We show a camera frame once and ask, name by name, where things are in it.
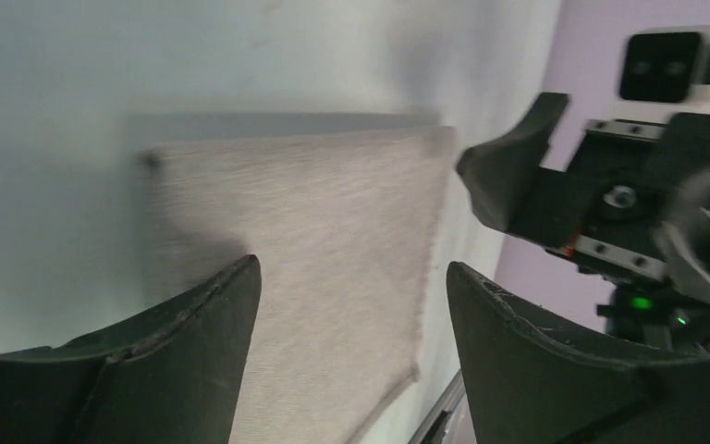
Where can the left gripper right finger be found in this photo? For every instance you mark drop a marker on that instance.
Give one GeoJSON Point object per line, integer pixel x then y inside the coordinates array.
{"type": "Point", "coordinates": [532, 376]}

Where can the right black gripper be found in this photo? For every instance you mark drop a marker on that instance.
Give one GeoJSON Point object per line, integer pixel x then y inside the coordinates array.
{"type": "Point", "coordinates": [633, 205]}

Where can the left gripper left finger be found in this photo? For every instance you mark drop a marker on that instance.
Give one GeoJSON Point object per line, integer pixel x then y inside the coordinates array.
{"type": "Point", "coordinates": [170, 374]}

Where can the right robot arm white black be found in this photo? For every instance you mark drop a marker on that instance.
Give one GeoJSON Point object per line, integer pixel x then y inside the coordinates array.
{"type": "Point", "coordinates": [659, 322]}

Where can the grey cloth napkin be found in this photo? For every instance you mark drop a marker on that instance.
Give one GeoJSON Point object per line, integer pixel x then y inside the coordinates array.
{"type": "Point", "coordinates": [344, 226]}

